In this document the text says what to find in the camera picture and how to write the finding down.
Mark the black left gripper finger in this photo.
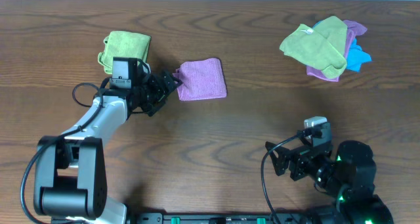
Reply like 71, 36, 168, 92
146, 94, 168, 116
161, 70, 182, 95

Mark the pink microfiber cloth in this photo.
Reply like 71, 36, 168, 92
173, 58, 227, 101

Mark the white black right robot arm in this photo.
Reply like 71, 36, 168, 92
265, 139, 394, 224

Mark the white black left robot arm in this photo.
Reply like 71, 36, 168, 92
20, 71, 182, 223

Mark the folded light green cloth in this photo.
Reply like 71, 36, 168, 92
98, 31, 151, 75

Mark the olive green cloth on pile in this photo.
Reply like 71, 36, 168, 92
280, 16, 347, 79

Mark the blue cloth in pile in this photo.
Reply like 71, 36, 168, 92
312, 20, 373, 73

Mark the pink cloth in pile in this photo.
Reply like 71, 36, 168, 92
306, 19, 368, 83

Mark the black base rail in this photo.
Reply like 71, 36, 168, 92
51, 212, 316, 224

